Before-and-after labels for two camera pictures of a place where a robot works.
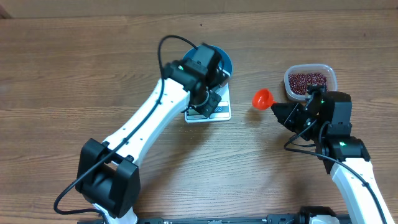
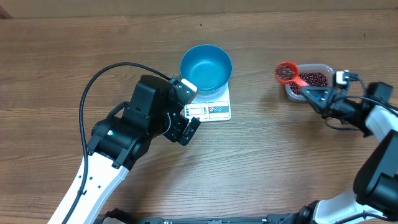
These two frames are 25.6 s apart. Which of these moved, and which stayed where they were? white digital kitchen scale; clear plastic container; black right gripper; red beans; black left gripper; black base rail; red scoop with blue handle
Moved: black right gripper; red scoop with blue handle; black left gripper
Stayed: clear plastic container; red beans; white digital kitchen scale; black base rail
